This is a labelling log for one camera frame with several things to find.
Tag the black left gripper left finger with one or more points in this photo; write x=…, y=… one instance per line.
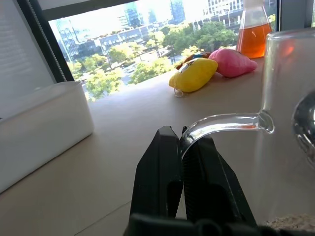
x=157, y=172

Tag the black window frame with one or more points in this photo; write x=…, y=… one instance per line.
x=46, y=41

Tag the glass flask with orange liquid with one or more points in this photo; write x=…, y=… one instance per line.
x=253, y=34

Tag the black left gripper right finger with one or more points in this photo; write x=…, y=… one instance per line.
x=209, y=177

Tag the yellow plush toy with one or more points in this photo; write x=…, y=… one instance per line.
x=194, y=75

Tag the pink plush toy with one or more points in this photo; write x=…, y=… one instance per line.
x=231, y=62

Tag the clear glass mug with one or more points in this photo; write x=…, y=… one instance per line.
x=283, y=103

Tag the white plastic box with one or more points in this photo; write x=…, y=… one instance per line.
x=41, y=132

